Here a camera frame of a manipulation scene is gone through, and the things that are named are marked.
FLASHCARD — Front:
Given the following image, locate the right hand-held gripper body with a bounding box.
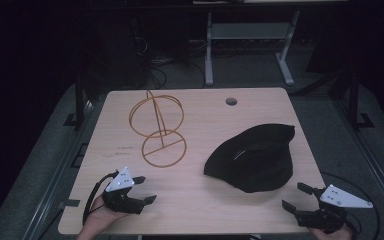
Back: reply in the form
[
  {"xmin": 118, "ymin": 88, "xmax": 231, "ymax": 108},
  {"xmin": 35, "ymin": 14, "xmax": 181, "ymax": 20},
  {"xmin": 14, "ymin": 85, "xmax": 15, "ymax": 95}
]
[{"xmin": 294, "ymin": 183, "xmax": 374, "ymax": 235}]

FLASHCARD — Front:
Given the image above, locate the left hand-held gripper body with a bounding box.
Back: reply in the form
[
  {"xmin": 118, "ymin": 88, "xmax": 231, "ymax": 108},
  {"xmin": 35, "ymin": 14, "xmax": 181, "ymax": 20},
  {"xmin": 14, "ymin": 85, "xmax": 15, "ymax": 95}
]
[{"xmin": 101, "ymin": 166, "xmax": 146, "ymax": 215}]

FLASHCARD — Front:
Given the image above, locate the gold wire hat stand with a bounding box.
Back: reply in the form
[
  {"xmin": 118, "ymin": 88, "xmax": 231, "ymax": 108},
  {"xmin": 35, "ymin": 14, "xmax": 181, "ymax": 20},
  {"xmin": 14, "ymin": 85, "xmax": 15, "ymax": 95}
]
[{"xmin": 128, "ymin": 89, "xmax": 188, "ymax": 169}]

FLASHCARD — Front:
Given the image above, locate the black hat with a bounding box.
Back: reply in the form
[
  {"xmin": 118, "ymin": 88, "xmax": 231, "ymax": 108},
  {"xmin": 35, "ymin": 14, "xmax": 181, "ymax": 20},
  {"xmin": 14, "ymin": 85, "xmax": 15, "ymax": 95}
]
[{"xmin": 203, "ymin": 123, "xmax": 296, "ymax": 194}]

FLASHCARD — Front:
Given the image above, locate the person's right hand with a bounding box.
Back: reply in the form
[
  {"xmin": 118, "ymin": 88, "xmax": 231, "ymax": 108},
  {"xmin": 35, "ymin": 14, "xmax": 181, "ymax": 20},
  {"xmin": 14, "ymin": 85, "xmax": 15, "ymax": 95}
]
[{"xmin": 308, "ymin": 223, "xmax": 354, "ymax": 240}]

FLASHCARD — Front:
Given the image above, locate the person's left hand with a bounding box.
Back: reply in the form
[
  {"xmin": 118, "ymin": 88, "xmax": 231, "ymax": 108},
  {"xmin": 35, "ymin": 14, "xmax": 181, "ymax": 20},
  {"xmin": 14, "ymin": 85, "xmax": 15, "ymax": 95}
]
[{"xmin": 86, "ymin": 195, "xmax": 130, "ymax": 232}]

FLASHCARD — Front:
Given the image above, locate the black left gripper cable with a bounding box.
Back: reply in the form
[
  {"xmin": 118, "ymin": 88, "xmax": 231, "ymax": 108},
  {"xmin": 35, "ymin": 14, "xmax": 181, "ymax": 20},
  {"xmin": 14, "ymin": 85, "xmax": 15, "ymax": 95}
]
[{"xmin": 82, "ymin": 170, "xmax": 120, "ymax": 225}]

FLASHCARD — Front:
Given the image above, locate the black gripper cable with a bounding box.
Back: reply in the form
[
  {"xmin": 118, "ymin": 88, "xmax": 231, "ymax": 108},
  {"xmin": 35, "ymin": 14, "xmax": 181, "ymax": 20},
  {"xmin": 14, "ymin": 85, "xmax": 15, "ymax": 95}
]
[
  {"xmin": 82, "ymin": 170, "xmax": 120, "ymax": 225},
  {"xmin": 319, "ymin": 171, "xmax": 381, "ymax": 240}
]

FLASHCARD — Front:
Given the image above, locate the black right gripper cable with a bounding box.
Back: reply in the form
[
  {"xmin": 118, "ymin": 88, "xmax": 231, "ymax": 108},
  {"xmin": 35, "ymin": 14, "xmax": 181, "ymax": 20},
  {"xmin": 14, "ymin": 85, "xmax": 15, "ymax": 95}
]
[{"xmin": 319, "ymin": 171, "xmax": 381, "ymax": 240}]

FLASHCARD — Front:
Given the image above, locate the black table edge bracket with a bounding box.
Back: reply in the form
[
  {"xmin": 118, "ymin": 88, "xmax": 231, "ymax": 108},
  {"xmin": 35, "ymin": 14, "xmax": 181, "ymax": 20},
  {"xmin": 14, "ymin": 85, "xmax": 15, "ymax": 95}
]
[{"xmin": 57, "ymin": 198, "xmax": 81, "ymax": 210}]

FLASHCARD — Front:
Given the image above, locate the black metal frame post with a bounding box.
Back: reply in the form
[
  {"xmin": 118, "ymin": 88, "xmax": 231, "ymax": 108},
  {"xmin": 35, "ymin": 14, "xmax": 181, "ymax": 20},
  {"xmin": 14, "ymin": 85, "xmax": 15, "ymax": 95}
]
[
  {"xmin": 63, "ymin": 73, "xmax": 87, "ymax": 130},
  {"xmin": 346, "ymin": 66, "xmax": 376, "ymax": 132}
]

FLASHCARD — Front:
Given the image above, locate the tangle of floor cables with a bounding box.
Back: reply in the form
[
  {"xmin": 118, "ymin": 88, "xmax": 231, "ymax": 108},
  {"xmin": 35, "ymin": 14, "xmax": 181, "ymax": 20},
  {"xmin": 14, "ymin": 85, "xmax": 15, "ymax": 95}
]
[{"xmin": 131, "ymin": 19, "xmax": 208, "ymax": 90}]

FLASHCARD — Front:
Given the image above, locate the grey metal desk frame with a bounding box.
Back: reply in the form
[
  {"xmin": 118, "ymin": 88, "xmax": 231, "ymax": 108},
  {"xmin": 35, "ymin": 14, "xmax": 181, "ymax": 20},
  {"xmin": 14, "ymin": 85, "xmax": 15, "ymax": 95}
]
[{"xmin": 204, "ymin": 9, "xmax": 301, "ymax": 87}]

